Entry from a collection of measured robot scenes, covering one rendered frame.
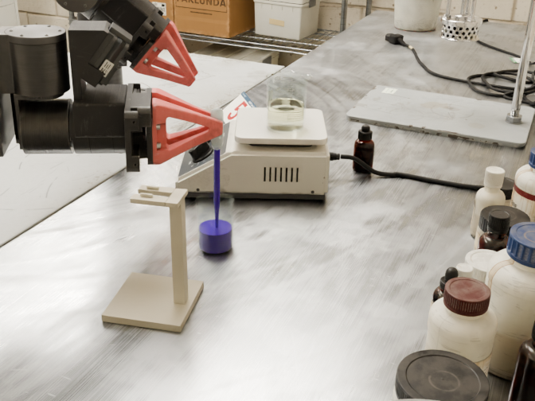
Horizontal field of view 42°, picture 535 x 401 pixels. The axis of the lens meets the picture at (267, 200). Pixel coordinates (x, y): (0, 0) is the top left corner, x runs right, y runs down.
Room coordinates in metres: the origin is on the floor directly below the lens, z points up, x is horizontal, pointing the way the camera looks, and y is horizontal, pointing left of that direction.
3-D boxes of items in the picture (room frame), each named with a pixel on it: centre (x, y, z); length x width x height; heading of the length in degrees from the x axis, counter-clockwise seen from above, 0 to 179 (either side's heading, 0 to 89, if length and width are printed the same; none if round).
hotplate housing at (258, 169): (0.89, 0.01, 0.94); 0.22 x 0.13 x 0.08; 90
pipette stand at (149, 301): (0.58, 0.11, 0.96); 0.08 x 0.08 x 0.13; 79
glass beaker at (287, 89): (0.87, -0.02, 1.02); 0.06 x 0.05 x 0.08; 92
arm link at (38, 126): (0.68, 0.23, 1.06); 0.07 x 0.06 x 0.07; 98
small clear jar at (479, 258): (0.60, -0.22, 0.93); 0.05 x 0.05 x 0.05
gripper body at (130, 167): (0.69, 0.17, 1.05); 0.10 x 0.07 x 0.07; 8
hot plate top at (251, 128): (0.89, -0.02, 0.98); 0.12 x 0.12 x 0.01; 0
